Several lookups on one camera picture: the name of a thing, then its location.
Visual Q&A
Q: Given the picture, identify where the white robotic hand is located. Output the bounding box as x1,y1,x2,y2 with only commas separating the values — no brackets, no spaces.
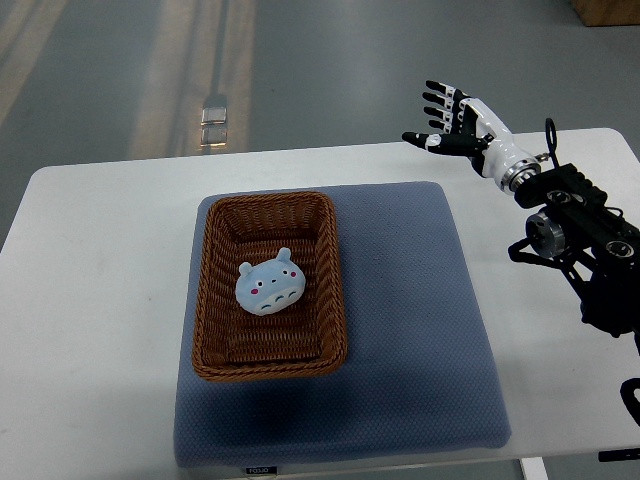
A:
402,80,541,193

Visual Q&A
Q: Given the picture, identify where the blue plush toy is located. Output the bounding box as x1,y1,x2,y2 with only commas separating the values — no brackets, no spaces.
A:
235,247,306,316

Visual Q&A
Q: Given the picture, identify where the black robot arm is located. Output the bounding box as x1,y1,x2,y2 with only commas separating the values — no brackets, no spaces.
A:
402,80,639,339

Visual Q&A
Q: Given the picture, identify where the brown wicker basket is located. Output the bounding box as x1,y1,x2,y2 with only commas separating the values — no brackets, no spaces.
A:
191,191,348,382

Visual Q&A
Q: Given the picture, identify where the brown cardboard box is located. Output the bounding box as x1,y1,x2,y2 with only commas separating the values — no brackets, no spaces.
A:
570,0,639,27

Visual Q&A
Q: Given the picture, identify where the metal floor plate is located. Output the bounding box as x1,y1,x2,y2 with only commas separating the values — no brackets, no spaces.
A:
200,106,228,147

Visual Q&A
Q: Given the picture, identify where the blue quilted mat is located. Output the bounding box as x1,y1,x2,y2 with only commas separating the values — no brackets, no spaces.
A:
174,182,511,468

